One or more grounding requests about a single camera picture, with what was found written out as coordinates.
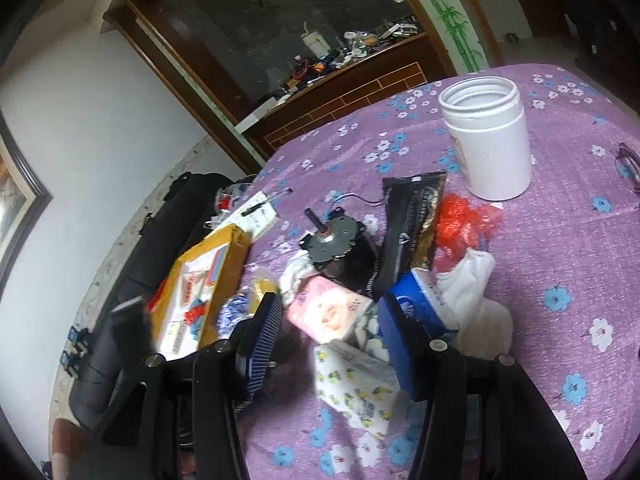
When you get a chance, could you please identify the clutter pile on cabinet counter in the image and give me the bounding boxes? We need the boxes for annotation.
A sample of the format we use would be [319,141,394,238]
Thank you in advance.
[270,17,426,106]

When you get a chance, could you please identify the blue floral tissue pack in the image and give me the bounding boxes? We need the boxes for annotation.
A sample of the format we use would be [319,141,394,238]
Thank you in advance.
[350,267,461,361]

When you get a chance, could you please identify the white flat box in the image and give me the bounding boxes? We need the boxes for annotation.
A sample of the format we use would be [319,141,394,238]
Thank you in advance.
[235,97,278,133]

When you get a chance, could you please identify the white sock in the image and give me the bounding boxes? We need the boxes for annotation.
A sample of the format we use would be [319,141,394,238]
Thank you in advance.
[435,250,515,361]

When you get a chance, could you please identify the blue white patterned cloth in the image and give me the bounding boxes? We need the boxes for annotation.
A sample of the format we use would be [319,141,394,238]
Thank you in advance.
[217,290,261,341]

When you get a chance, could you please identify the red plastic bag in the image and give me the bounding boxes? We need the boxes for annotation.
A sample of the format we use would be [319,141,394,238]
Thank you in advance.
[431,192,505,271]

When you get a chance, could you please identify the white kettle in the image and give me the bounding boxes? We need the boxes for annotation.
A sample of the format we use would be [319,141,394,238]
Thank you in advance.
[300,30,331,56]

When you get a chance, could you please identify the black sofa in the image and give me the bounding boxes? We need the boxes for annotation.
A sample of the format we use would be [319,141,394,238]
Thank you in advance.
[67,172,236,431]

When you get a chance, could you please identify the pink tissue pack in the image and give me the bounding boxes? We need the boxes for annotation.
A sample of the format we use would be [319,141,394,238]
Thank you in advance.
[286,275,375,343]

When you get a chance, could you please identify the white notepad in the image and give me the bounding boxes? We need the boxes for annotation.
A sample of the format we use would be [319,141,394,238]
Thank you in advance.
[220,191,281,238]

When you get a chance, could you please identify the white plastic jar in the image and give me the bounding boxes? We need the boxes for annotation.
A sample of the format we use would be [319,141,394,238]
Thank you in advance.
[438,76,532,201]

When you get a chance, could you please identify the purple frame eyeglasses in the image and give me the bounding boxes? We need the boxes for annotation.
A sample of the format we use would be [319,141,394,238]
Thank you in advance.
[615,142,640,186]

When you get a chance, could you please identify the green bamboo painted panel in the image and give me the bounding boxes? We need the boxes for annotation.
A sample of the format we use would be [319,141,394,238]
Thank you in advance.
[395,0,493,73]

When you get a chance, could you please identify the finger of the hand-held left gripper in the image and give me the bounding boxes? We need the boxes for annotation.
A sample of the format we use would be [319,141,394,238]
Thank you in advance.
[110,297,157,361]

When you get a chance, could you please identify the wooden glass display cabinet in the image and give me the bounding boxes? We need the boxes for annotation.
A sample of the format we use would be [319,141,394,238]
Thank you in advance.
[102,0,501,161]

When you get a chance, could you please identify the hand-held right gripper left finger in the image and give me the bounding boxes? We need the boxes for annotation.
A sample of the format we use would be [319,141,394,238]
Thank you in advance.
[92,291,283,480]

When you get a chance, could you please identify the black electric motor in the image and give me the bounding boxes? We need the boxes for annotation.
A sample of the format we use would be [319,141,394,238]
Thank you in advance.
[299,190,388,295]

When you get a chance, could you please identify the yellow cardboard box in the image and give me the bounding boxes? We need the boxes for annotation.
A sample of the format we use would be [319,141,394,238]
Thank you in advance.
[145,224,251,356]

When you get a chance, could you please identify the black snack packet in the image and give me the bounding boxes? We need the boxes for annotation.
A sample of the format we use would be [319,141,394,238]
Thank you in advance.
[367,170,448,303]

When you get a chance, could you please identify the white yellow-print tissue pack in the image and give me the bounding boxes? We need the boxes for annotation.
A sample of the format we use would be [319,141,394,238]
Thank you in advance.
[314,338,401,442]

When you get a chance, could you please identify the dark framed wall picture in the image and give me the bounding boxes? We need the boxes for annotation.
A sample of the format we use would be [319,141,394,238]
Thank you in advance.
[0,110,53,286]

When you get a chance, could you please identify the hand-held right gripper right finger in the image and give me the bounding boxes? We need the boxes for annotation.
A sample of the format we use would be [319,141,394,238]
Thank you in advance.
[377,294,588,480]

